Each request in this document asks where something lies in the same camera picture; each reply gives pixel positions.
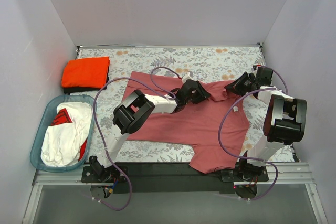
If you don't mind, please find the folded orange t-shirt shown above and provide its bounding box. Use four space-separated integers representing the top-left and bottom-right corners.
61 57 110 89

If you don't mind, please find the folded black t-shirt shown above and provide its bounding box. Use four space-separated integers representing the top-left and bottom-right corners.
61 64 109 94

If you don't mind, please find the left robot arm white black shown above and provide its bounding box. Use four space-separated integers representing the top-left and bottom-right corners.
89 79 211 182

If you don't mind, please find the aluminium frame rail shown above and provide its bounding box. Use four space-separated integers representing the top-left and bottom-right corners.
23 162 327 223

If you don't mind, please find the floral tablecloth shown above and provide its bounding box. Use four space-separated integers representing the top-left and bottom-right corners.
78 46 265 162

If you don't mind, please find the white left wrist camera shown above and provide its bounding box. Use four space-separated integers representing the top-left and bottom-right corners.
181 71 193 83

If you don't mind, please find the white t-shirt red print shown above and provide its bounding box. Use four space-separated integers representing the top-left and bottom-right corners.
40 102 92 167

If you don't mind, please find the teal plastic basket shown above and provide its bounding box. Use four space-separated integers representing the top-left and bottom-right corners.
30 94 95 173

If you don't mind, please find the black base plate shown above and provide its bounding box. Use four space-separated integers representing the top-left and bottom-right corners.
81 162 269 195

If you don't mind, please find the pink t-shirt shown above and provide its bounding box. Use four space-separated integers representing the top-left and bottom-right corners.
128 81 249 173

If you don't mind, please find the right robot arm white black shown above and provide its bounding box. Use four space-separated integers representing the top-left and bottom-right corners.
225 65 307 181

